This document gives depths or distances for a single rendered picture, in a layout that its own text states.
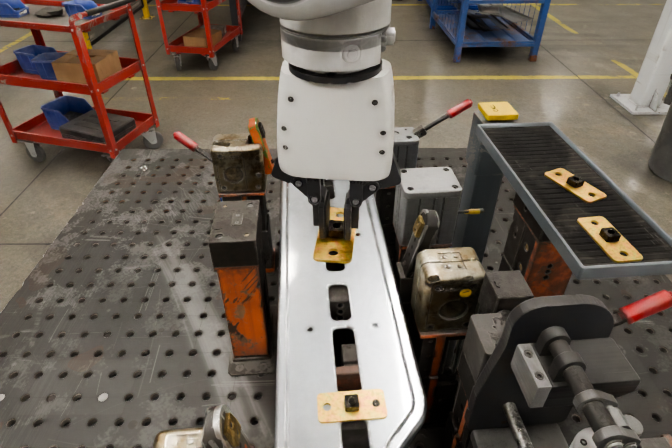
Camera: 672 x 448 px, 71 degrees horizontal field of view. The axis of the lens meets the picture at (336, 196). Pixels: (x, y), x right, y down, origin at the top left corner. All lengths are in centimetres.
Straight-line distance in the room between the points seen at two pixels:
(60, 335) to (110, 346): 13
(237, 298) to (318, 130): 57
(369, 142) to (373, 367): 36
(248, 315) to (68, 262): 62
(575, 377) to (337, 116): 30
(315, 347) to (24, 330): 78
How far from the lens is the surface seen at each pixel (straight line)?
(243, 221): 85
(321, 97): 38
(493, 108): 97
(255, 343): 100
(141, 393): 106
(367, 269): 78
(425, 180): 80
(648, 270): 66
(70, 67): 299
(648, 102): 439
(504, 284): 66
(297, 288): 75
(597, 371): 52
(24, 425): 112
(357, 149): 39
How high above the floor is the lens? 154
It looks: 35 degrees down
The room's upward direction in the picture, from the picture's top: straight up
